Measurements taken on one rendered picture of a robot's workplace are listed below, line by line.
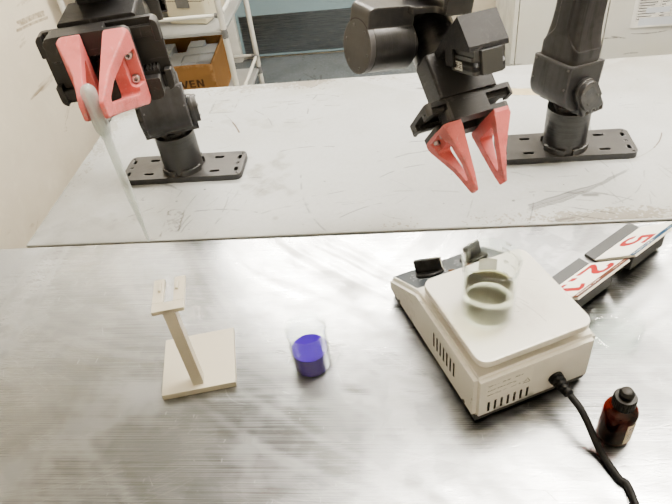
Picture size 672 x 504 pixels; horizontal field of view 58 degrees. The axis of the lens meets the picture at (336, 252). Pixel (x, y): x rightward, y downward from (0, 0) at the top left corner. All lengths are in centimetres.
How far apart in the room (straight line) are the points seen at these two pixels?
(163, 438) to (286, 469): 14
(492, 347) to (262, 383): 25
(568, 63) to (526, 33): 219
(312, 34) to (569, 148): 279
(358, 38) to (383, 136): 38
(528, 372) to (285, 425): 24
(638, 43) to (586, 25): 237
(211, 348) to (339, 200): 31
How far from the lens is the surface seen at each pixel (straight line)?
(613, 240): 83
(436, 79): 67
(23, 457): 72
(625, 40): 322
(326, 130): 106
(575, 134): 95
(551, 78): 90
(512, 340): 58
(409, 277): 69
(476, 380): 57
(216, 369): 69
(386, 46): 67
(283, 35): 365
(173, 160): 99
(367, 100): 114
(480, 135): 71
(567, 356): 62
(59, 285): 89
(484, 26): 63
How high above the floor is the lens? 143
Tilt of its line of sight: 41 degrees down
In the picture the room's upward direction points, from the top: 8 degrees counter-clockwise
